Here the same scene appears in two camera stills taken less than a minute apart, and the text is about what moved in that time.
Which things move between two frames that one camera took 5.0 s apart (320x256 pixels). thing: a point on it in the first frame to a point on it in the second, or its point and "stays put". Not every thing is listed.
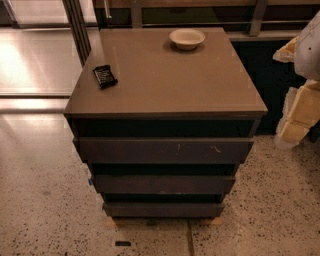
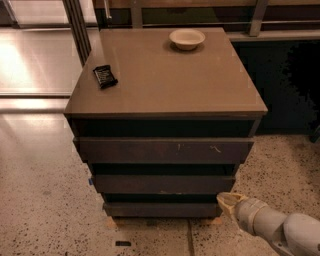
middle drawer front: (163, 185) stays put
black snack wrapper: (104, 75) stays put
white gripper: (309, 56) to (245, 211)
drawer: (164, 209) stays put
